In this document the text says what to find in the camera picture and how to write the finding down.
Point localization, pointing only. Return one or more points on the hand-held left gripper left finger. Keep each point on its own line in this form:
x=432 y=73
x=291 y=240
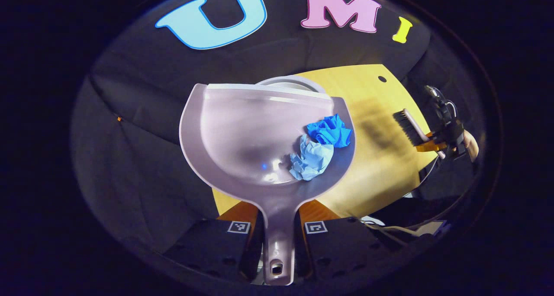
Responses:
x=212 y=248

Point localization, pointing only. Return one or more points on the white ribbed garbage bin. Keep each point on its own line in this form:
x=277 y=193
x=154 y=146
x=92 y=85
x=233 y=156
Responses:
x=290 y=85

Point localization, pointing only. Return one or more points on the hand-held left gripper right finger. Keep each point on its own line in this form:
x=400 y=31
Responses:
x=342 y=248

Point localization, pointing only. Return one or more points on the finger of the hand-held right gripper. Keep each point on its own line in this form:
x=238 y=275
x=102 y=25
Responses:
x=430 y=147
x=430 y=136

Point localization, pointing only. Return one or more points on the dark blue paper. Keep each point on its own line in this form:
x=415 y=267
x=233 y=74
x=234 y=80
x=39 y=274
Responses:
x=329 y=129

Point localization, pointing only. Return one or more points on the light blue paper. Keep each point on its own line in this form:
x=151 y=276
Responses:
x=311 y=159

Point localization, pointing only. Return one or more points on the small pale pink broom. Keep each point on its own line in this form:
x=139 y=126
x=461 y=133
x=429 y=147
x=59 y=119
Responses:
x=404 y=125

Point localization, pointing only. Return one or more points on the black backdrop cloth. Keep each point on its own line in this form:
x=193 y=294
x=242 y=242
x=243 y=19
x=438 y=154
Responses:
x=143 y=92

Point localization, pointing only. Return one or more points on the pale pink dustpan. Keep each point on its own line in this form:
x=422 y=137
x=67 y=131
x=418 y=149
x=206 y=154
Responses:
x=242 y=136

